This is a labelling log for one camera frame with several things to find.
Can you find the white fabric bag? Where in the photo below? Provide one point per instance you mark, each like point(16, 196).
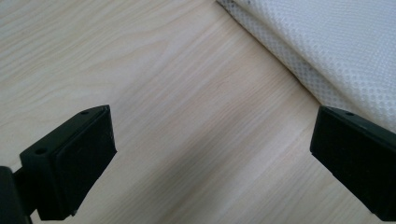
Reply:
point(327, 40)

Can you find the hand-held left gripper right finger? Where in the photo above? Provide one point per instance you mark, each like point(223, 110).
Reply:
point(358, 155)

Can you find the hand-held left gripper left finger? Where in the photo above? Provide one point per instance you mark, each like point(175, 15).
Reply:
point(71, 161)

